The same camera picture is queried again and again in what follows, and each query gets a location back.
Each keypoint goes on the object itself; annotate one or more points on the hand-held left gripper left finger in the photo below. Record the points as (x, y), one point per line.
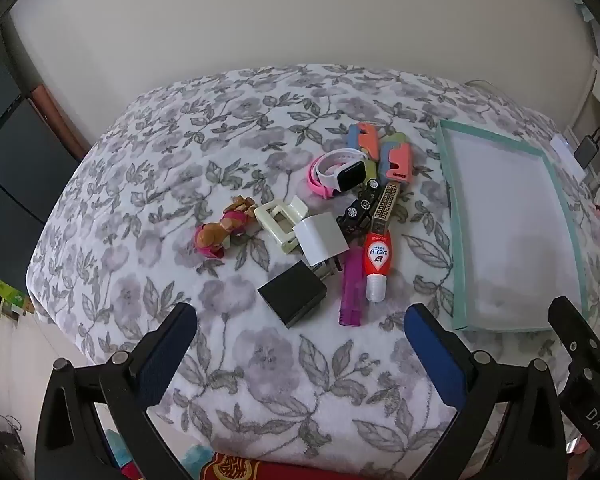
(165, 345)

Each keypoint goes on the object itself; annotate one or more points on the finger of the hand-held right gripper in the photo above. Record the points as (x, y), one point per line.
(572, 332)

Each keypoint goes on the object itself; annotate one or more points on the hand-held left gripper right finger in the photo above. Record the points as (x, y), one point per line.
(435, 355)

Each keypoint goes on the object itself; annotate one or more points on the purple lighter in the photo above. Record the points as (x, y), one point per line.
(351, 285)

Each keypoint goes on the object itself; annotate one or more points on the red white squeeze bottle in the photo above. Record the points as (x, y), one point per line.
(375, 262)

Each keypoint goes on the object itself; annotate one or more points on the pink toy dog figure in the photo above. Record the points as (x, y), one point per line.
(220, 232)

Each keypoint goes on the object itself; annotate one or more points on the teal rimmed white tray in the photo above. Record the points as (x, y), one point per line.
(510, 220)

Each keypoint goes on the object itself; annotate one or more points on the gold black patterned lighter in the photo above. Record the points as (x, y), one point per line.
(386, 205)

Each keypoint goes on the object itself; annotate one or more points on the black toy car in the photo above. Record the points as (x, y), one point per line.
(357, 210)

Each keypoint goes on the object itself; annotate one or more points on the cream hair claw clip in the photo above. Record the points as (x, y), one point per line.
(277, 220)

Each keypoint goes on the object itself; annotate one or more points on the pink white smartwatch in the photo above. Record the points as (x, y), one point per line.
(337, 172)

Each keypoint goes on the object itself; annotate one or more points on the grey floral blanket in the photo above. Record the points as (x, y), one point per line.
(260, 360)

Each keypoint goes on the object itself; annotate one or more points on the black charger cube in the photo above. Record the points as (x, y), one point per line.
(292, 295)

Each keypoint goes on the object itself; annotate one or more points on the red patterned cloth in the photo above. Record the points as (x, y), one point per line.
(240, 467)

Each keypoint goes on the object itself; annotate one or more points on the white charger cube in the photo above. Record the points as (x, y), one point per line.
(320, 240)

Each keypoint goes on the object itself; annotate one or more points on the grey power bank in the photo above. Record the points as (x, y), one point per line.
(586, 152)

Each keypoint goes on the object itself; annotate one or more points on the dark cabinet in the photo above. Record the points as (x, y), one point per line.
(7, 160)

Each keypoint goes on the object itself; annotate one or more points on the reddish wooden board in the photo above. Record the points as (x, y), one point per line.
(55, 120)

